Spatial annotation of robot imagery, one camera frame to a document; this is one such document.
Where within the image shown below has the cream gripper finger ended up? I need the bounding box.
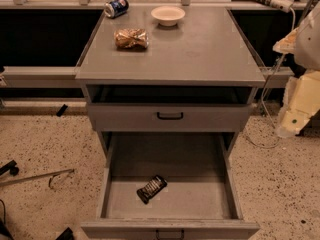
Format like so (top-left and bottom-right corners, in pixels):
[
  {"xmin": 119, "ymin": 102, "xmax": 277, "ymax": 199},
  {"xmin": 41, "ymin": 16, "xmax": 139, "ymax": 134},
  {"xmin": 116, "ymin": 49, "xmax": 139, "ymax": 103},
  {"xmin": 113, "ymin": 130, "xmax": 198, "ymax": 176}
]
[
  {"xmin": 275, "ymin": 70, "xmax": 320, "ymax": 138},
  {"xmin": 273, "ymin": 28, "xmax": 297, "ymax": 54}
]

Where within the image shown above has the black rxbar chocolate bar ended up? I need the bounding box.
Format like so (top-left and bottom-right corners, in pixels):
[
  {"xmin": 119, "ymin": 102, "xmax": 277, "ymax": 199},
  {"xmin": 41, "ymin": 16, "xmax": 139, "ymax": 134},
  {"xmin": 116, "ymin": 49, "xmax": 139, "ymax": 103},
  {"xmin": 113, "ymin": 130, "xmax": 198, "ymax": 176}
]
[{"xmin": 136, "ymin": 175, "xmax": 167, "ymax": 204}]

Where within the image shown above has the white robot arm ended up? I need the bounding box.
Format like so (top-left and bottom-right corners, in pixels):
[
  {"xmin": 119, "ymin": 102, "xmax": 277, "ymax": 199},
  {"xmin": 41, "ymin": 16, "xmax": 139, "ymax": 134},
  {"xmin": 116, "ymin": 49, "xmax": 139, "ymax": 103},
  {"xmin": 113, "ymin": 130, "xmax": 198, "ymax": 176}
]
[{"xmin": 273, "ymin": 2, "xmax": 320, "ymax": 138}]

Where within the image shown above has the grey drawer cabinet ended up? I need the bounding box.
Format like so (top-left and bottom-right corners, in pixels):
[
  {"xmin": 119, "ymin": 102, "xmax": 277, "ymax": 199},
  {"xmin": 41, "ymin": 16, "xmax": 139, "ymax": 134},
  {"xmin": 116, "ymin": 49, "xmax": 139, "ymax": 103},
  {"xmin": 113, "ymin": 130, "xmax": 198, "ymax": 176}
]
[{"xmin": 76, "ymin": 5, "xmax": 265, "ymax": 151}]

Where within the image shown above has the open grey middle drawer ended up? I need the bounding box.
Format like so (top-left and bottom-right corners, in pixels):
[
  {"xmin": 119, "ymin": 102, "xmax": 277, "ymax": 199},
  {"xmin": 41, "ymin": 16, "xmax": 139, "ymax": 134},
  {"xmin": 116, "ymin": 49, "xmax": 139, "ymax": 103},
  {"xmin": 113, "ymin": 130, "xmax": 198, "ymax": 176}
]
[{"xmin": 81, "ymin": 133, "xmax": 259, "ymax": 240}]

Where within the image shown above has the closed grey top drawer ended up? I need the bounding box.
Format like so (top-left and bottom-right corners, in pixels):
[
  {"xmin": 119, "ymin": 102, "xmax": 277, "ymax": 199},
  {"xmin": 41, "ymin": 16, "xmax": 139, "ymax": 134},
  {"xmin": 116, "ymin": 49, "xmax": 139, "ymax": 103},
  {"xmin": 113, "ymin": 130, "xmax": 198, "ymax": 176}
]
[{"xmin": 87, "ymin": 104, "xmax": 251, "ymax": 132}]

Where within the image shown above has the white power adapter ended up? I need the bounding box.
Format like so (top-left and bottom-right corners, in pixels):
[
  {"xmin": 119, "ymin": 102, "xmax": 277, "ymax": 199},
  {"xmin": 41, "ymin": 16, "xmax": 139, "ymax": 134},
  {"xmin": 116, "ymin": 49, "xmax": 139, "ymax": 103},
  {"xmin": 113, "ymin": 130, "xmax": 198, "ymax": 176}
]
[{"xmin": 270, "ymin": 0, "xmax": 293, "ymax": 13}]

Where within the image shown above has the white bowl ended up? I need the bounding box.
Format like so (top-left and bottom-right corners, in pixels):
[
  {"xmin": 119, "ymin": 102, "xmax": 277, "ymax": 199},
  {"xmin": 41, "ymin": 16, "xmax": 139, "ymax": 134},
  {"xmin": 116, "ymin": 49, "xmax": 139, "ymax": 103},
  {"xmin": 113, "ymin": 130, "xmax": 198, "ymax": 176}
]
[{"xmin": 151, "ymin": 6, "xmax": 185, "ymax": 27}]

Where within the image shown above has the gold foil chip bag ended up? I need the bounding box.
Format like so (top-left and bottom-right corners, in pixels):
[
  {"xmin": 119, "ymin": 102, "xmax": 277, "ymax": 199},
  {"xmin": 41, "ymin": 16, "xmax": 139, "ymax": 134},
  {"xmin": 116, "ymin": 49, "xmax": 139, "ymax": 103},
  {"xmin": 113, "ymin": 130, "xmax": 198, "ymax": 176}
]
[{"xmin": 114, "ymin": 28, "xmax": 149, "ymax": 49}]

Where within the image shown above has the blue pepsi can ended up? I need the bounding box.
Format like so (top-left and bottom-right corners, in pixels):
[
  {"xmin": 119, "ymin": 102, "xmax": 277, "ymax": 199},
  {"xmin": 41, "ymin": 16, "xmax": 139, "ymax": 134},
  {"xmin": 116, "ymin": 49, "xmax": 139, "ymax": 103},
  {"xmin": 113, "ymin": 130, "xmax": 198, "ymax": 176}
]
[{"xmin": 104, "ymin": 0, "xmax": 129, "ymax": 19}]

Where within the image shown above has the black block on floor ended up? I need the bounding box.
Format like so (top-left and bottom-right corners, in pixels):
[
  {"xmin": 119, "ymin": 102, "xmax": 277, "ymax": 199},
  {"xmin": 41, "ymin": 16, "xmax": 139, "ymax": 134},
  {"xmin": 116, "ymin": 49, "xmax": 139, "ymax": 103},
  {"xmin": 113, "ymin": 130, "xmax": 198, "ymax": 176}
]
[{"xmin": 56, "ymin": 104, "xmax": 68, "ymax": 117}]

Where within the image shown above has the black object bottom floor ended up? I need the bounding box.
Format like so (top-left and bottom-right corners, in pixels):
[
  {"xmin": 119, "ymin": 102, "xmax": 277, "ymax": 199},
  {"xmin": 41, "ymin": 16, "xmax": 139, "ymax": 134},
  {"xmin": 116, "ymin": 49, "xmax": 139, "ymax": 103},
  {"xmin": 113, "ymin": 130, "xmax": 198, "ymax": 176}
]
[{"xmin": 55, "ymin": 228, "xmax": 75, "ymax": 240}]

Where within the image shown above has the metal rod on floor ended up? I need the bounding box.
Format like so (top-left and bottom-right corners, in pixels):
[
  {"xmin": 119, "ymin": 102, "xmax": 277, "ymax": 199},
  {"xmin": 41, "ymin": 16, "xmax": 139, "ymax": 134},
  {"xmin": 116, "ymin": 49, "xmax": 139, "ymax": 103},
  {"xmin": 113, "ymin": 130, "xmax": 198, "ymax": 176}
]
[{"xmin": 0, "ymin": 169, "xmax": 75, "ymax": 187}]

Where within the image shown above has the black clamp on floor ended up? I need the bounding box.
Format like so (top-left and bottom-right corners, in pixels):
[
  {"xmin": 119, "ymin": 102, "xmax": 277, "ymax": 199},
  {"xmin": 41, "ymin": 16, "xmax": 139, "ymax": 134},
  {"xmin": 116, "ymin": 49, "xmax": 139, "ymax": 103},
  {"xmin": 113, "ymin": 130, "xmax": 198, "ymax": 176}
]
[{"xmin": 0, "ymin": 160, "xmax": 19, "ymax": 176}]

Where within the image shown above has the white cable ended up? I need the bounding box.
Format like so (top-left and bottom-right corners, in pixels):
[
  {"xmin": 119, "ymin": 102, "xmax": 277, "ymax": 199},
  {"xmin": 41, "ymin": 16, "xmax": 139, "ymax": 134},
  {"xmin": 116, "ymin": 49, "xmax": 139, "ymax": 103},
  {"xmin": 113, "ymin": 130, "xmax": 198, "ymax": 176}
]
[{"xmin": 244, "ymin": 7, "xmax": 297, "ymax": 150}]

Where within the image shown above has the black top drawer handle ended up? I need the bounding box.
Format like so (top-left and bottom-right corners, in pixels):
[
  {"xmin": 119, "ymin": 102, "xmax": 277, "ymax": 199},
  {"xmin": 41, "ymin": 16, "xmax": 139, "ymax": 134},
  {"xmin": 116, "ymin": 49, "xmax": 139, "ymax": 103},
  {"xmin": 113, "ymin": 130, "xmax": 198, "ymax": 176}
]
[{"xmin": 156, "ymin": 112, "xmax": 184, "ymax": 120}]

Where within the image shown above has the black drawer handle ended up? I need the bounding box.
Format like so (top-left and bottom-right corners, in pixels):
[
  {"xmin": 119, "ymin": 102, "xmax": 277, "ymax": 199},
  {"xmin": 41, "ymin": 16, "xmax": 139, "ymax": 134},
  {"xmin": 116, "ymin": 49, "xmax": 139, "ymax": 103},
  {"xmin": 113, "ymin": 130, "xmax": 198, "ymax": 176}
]
[
  {"xmin": 156, "ymin": 112, "xmax": 184, "ymax": 120},
  {"xmin": 155, "ymin": 230, "xmax": 185, "ymax": 240}
]

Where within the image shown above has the black middle drawer handle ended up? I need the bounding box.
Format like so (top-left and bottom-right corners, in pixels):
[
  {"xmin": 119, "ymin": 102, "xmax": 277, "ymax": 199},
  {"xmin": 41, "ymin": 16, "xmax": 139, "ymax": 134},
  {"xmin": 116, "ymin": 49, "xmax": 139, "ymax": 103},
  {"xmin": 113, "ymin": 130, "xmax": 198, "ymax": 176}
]
[{"xmin": 155, "ymin": 230, "xmax": 185, "ymax": 240}]

